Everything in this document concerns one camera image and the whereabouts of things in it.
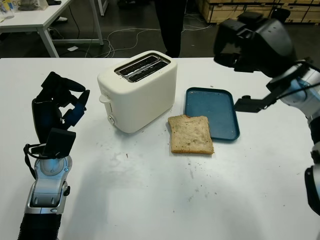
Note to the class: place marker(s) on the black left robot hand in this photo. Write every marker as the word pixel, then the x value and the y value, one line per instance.
pixel 45 117

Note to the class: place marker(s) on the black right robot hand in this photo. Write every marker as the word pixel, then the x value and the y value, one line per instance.
pixel 275 45

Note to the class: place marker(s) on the white two-slot toaster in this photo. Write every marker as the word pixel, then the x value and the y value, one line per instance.
pixel 140 100

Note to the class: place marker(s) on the brown bread slice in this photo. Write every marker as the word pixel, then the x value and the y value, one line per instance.
pixel 190 135

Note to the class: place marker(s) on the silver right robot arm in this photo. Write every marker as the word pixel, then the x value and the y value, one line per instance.
pixel 308 102

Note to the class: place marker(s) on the blue rectangular tray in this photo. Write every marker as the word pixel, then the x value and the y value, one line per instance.
pixel 212 105

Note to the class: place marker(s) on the black waste bin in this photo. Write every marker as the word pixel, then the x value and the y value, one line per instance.
pixel 283 13

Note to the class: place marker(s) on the wooden crates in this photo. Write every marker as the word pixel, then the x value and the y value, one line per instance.
pixel 215 10

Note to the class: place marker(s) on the white paper sheet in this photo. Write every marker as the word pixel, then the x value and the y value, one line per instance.
pixel 72 48

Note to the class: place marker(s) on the white office desk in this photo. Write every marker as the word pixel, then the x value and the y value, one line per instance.
pixel 30 20

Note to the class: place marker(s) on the person in black trousers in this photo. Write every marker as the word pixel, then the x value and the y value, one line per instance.
pixel 172 25

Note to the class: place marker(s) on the clear labelled cup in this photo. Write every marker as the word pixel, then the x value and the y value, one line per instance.
pixel 7 10

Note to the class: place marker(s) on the grey desk object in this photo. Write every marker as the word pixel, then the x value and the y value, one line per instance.
pixel 25 5

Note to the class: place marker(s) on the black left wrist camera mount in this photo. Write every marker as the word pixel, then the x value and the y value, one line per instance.
pixel 60 142

